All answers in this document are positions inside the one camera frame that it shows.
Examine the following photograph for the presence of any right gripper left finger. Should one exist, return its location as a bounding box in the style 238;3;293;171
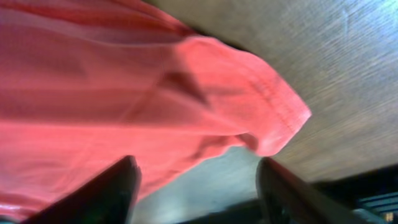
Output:
21;156;141;224

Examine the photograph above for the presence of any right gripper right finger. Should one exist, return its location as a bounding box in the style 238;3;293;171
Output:
256;157;367;224

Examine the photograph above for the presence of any red t-shirt white print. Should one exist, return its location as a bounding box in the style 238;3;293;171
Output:
1;1;311;220

